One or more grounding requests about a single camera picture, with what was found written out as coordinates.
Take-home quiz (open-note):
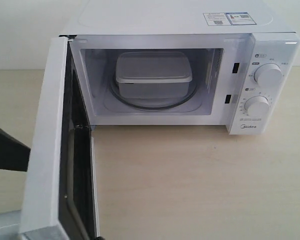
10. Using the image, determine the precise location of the white lidded plastic container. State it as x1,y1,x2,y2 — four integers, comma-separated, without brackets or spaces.
115,51,193,99

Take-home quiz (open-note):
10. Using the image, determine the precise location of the white microwave door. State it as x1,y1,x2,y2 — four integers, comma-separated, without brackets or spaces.
19,35,101,240

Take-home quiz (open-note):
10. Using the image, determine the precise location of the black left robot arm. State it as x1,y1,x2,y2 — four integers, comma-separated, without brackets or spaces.
0,128,31,172

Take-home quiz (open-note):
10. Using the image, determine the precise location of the glass microwave turntable plate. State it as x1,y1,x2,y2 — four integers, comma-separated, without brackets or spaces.
108,74,200,111

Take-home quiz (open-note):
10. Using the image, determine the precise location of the white Midea microwave oven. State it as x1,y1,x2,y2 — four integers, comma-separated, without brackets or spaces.
60,0,300,135

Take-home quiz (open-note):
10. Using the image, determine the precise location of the white lower timer knob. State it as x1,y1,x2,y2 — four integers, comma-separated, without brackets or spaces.
244,95,270,117

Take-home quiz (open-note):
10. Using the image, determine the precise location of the warning label sticker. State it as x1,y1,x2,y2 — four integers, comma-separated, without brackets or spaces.
203,12,256,26

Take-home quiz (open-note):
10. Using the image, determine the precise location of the white upper control knob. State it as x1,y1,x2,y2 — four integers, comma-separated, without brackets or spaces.
254,63,283,87

